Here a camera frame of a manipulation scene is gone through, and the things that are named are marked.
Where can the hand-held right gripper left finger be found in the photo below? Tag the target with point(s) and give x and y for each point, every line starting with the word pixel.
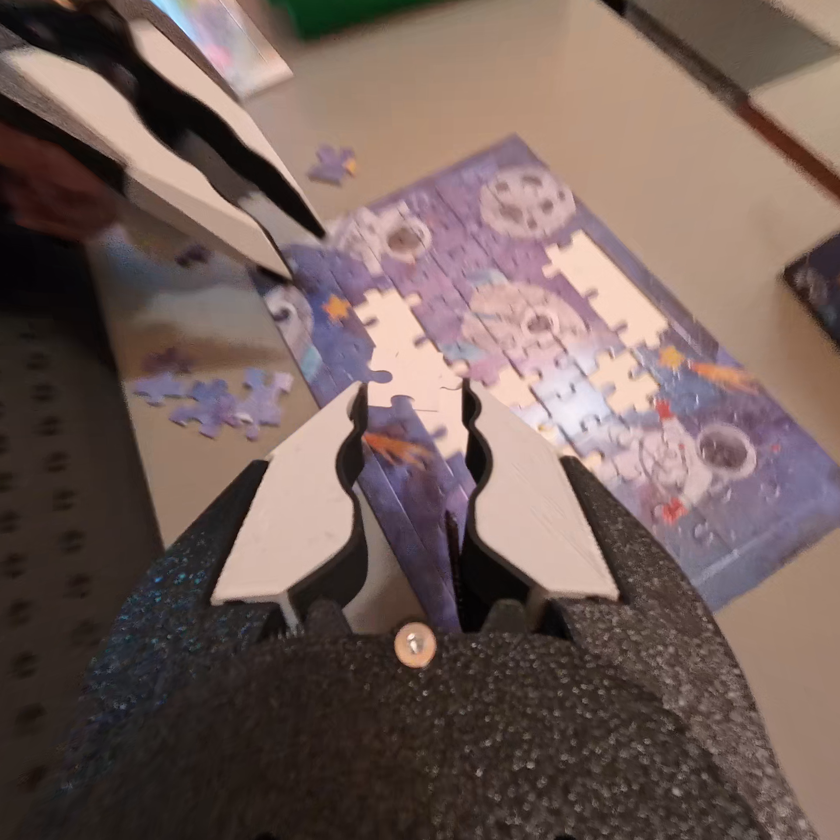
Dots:
pixel 289 518

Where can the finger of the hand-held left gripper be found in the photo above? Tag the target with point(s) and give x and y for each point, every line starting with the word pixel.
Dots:
pixel 85 111
pixel 216 111

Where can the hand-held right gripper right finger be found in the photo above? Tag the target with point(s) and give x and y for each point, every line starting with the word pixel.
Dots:
pixel 544 518

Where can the blue jigsaw puzzle piece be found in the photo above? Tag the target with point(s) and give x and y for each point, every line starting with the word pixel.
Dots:
pixel 266 397
pixel 193 256
pixel 161 387
pixel 210 410

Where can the blue jigsaw piece orange corner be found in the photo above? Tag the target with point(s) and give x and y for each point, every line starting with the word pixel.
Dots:
pixel 331 164

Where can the space jigsaw puzzle board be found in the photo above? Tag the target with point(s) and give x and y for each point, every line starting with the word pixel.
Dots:
pixel 754 525

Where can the beige desk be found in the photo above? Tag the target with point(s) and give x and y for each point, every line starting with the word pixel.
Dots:
pixel 525 79

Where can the person's left hand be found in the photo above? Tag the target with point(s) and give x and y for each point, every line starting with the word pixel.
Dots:
pixel 46 190

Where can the colourful jigsaw puzzle board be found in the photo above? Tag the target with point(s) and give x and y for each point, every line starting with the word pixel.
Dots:
pixel 229 46

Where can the green plastic bin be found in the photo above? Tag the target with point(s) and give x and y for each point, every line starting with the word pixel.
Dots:
pixel 341 16

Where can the space print puzzle box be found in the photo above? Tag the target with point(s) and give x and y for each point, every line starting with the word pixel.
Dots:
pixel 820 289

